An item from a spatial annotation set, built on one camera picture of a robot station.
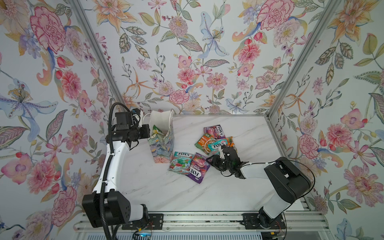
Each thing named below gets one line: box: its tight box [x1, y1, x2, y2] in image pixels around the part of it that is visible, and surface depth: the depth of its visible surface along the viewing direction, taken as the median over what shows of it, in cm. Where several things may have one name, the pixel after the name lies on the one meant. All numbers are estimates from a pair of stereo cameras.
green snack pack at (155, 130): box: [151, 124, 165, 136], surface depth 94 cm
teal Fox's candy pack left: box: [167, 151, 194, 175], surface depth 93 cm
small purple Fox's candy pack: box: [203, 124, 226, 139], surface depth 109 cm
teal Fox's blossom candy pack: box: [207, 139, 228, 156], surface depth 100 cm
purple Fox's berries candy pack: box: [186, 152, 211, 184], surface depth 92 cm
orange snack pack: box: [226, 136, 235, 147], surface depth 104 cm
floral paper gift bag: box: [148, 110, 175, 164], surface depth 89 cm
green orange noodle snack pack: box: [194, 133, 215, 156], surface depth 104 cm
